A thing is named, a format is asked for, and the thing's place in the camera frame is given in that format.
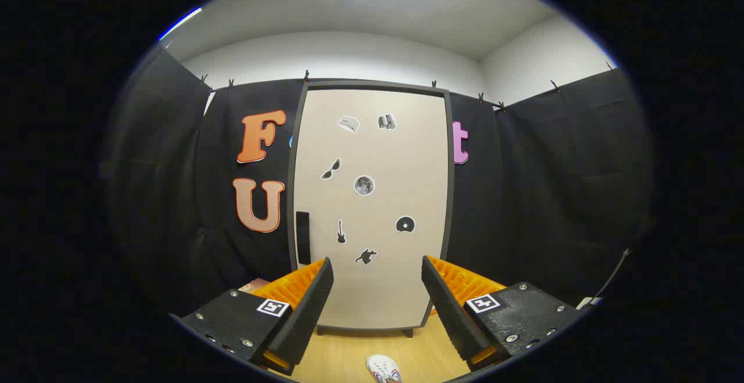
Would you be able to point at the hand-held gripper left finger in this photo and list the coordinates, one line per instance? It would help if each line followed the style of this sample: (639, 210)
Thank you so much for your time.
(308, 319)

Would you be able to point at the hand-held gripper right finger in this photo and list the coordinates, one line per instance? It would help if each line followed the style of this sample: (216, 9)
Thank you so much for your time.
(450, 313)

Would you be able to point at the white striped shoe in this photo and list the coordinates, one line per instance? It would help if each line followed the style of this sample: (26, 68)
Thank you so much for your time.
(383, 367)

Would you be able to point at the beige shoe cabinet door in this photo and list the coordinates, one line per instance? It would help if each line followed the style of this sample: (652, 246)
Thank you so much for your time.
(383, 156)

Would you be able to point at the dark grey shoe cabinet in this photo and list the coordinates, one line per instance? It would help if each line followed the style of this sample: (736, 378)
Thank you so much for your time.
(372, 84)

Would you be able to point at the brown book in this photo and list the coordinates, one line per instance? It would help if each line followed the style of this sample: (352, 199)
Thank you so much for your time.
(254, 285)

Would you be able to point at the black backdrop cloth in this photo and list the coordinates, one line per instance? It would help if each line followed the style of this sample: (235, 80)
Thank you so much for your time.
(552, 197)

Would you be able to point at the row of black clips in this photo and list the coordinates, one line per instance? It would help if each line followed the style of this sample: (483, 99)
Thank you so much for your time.
(306, 75)

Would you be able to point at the ceiling light panel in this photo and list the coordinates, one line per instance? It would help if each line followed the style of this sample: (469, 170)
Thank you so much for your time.
(181, 22)

